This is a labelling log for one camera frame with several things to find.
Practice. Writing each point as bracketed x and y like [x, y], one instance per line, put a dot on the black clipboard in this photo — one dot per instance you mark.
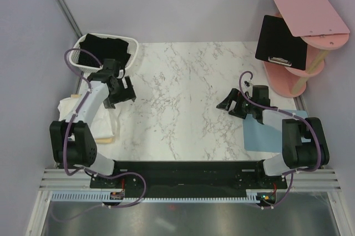
[277, 45]

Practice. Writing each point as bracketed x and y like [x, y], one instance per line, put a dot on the pink tiered wooden shelf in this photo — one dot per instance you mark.
[318, 24]

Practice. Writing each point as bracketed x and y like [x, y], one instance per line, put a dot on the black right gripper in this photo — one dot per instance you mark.
[234, 95]

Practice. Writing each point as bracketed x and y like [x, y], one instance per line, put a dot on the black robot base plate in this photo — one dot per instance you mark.
[189, 178]

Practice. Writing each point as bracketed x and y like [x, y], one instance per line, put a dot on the white daisy print t shirt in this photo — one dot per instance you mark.
[102, 122]

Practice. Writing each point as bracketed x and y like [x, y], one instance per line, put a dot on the white plastic laundry basket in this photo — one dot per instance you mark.
[133, 49]

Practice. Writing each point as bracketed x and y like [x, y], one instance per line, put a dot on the cream t shirt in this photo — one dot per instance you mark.
[106, 140]

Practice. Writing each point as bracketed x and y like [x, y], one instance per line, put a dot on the white slotted cable duct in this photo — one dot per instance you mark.
[120, 197]

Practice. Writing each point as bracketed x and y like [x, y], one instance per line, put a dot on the aluminium frame rail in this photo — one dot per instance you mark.
[323, 180]

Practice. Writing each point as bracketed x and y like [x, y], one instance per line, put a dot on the black t shirt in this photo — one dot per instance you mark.
[103, 48]

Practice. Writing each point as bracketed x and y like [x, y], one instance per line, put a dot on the light blue mat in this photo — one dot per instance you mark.
[266, 136]

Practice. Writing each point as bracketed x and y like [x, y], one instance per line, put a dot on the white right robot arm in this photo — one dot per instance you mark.
[303, 142]

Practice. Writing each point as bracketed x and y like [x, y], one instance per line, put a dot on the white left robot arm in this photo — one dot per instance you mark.
[72, 141]

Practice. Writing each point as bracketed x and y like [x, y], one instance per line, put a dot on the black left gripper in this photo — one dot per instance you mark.
[127, 94]

